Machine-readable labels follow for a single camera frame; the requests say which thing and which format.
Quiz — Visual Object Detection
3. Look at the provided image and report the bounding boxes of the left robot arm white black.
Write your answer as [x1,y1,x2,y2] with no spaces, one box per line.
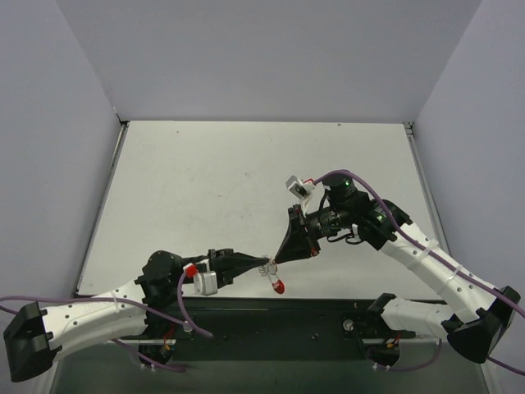
[3,249,271,383]

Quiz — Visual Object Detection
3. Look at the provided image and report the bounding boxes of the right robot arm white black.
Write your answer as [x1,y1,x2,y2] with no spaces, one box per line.
[274,170,524,364]

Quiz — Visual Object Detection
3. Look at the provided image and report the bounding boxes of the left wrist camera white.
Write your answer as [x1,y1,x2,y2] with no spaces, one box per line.
[193,272,218,296]

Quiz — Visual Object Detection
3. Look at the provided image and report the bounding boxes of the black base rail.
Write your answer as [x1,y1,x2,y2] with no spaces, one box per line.
[128,297,415,363]

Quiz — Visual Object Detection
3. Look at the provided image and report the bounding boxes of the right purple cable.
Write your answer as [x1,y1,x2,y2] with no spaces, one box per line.
[309,169,525,374]

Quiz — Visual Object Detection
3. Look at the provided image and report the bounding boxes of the metal key holder red handle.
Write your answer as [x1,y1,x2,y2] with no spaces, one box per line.
[258,258,285,295]

